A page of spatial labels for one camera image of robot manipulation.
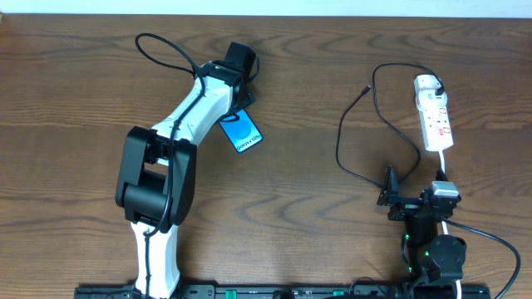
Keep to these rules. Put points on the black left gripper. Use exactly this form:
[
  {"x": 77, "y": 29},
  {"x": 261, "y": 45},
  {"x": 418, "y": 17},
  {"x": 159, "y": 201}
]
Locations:
[{"x": 246, "y": 100}]

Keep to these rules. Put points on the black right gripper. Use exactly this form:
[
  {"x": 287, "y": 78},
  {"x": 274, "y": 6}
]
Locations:
[{"x": 410, "y": 199}]

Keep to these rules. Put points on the blue Galaxy smartphone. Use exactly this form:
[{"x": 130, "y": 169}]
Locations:
[{"x": 241, "y": 131}]

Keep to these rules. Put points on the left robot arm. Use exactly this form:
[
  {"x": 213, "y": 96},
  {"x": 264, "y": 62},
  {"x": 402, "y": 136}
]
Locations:
[{"x": 156, "y": 183}]

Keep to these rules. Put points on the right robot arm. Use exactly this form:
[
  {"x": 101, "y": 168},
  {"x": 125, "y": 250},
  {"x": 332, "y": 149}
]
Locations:
[{"x": 434, "y": 259}]

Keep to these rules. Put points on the white USB charger plug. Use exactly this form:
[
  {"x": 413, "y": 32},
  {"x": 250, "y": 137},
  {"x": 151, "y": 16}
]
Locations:
[{"x": 427, "y": 99}]

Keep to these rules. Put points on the white power strip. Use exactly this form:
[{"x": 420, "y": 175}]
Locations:
[{"x": 435, "y": 124}]

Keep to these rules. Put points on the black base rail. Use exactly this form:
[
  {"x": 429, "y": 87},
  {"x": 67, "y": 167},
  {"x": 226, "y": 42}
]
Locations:
[{"x": 200, "y": 291}]

